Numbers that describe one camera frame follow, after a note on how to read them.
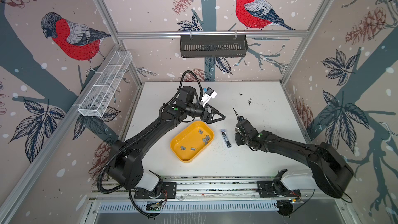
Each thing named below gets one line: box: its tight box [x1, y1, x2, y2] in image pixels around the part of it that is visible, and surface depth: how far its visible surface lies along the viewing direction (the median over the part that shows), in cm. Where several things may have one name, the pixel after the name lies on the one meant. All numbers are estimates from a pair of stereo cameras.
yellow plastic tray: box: [169, 120, 215, 164], surface depth 92 cm
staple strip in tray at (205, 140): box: [202, 134, 211, 146], surface depth 92 cm
